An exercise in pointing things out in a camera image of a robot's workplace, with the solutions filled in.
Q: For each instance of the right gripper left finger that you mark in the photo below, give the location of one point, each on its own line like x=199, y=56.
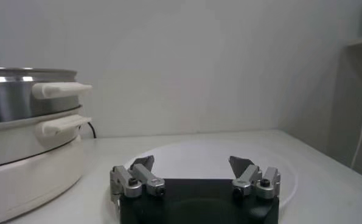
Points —
x=129, y=182

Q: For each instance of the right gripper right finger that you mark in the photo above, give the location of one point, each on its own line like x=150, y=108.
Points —
x=247, y=179

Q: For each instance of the stainless steel steamer basket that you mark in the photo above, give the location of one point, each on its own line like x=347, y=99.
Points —
x=10, y=97

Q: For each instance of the white round plate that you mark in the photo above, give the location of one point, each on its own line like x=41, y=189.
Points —
x=196, y=158

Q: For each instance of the cream electric cooker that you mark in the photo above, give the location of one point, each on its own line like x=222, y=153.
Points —
x=22, y=176

